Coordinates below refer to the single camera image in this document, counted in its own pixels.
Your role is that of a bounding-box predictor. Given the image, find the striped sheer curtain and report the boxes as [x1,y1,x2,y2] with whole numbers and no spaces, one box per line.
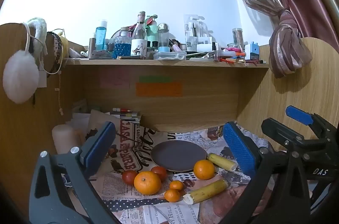
[213,0,313,79]

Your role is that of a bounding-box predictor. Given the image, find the orange sticky note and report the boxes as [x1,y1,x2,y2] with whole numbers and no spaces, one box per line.
[136,82,183,97]

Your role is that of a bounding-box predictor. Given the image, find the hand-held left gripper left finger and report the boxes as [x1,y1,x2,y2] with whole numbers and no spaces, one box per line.
[29,121,117,224]

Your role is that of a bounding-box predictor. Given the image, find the clear bottle with silver cap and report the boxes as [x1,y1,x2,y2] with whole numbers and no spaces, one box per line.
[158,23,170,53]

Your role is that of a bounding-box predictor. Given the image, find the dark round plate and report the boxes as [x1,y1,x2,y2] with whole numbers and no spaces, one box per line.
[150,140,207,172]

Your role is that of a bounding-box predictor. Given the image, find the white mug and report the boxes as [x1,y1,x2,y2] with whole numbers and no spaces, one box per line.
[52,124,80,154]

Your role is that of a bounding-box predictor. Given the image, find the white fluffy earmuffs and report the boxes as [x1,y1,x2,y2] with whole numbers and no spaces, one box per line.
[3,18,48,104]

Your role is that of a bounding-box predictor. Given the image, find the blue and white box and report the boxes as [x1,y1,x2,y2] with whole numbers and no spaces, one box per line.
[245,41,258,60]

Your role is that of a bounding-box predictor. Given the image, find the beaded cord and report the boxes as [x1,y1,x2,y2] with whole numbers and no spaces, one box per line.
[54,86,64,116]

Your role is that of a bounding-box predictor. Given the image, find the stack of books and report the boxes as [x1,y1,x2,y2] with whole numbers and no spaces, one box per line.
[110,110,142,124]

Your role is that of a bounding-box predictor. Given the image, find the small white box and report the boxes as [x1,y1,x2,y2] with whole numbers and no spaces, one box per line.
[196,43,216,52]

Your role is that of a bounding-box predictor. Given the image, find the large orange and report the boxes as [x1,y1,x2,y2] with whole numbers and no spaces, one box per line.
[134,171,161,195]

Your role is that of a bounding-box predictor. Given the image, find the medium orange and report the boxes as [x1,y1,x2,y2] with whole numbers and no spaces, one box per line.
[193,160,215,180]

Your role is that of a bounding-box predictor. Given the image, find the lace headband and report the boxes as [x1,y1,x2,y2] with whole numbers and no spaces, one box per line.
[48,32,64,73]

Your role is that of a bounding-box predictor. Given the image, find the green pump bottle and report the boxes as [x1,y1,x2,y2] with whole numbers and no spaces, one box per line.
[145,15,158,52]

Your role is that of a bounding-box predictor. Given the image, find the green sticky note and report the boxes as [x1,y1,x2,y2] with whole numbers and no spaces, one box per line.
[139,76,172,83]

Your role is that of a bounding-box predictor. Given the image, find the blue liquid bottle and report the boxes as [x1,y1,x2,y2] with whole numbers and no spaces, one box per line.
[97,20,108,51]

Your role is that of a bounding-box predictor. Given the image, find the clear plastic box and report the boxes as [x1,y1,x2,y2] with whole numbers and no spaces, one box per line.
[154,52,186,60]

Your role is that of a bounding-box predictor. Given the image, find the clear blister package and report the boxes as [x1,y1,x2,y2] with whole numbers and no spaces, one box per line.
[184,14,212,52]

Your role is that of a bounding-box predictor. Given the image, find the cut banana piece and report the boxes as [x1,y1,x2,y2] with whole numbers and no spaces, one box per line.
[207,152,238,171]
[183,178,229,205]

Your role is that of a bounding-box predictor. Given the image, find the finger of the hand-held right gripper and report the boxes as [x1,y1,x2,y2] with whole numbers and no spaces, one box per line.
[261,118,315,153]
[285,105,331,134]

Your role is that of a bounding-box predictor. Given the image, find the wooden desk shelf unit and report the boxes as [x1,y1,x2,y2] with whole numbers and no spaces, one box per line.
[0,23,339,161]

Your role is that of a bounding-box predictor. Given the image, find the white papers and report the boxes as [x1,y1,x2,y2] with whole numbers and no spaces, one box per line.
[70,101,92,132]

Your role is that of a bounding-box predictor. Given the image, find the glass jar of sticks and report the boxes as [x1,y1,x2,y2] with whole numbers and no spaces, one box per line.
[232,28,243,45]

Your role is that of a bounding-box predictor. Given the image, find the beige printed paper sheet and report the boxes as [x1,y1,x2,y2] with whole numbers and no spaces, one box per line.
[86,109,159,182]

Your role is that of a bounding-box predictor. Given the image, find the red tomato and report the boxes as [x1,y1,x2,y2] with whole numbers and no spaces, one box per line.
[122,170,139,185]
[150,166,168,182]

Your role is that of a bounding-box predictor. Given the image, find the printed newspaper tablecloth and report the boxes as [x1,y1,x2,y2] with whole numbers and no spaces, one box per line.
[61,123,281,224]

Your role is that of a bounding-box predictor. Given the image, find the clear bottle with cartoon label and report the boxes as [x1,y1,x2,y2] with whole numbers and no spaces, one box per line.
[132,11,148,56]

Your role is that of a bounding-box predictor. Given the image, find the glass bottle with blue beads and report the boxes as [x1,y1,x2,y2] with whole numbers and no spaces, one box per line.
[114,27,132,59]

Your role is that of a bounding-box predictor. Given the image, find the small mandarin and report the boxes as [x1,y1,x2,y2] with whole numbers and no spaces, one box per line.
[164,188,182,203]
[169,180,184,191]

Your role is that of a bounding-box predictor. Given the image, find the white paper tag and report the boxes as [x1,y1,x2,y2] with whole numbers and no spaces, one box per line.
[39,69,48,87]

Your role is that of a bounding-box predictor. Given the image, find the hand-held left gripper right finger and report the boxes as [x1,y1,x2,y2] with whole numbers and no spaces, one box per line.
[220,121,310,224]

